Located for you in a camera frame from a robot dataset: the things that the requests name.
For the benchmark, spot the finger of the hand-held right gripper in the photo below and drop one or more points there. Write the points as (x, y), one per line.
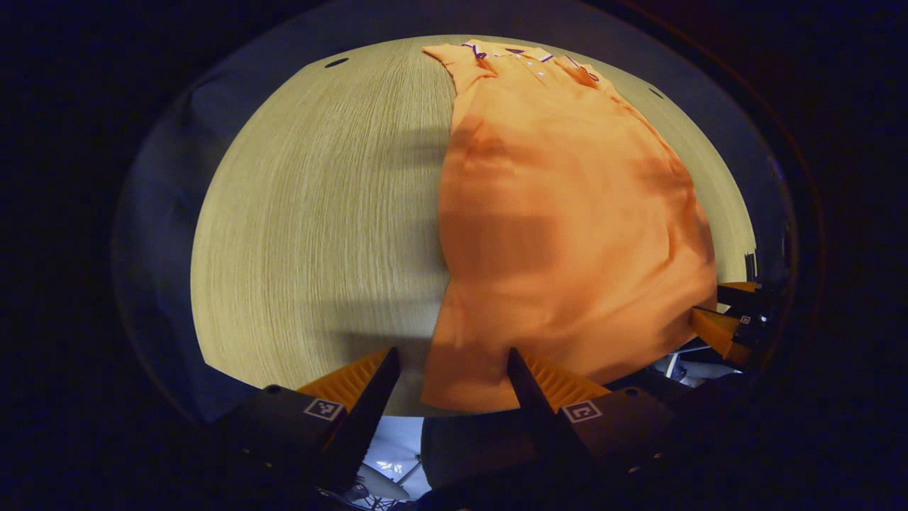
(741, 294)
(720, 330)

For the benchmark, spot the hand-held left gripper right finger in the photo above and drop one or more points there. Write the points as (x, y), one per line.
(535, 419)

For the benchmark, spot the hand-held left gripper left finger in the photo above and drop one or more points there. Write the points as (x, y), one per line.
(369, 419)

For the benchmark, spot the orange T-shirt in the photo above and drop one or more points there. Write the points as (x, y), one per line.
(567, 213)

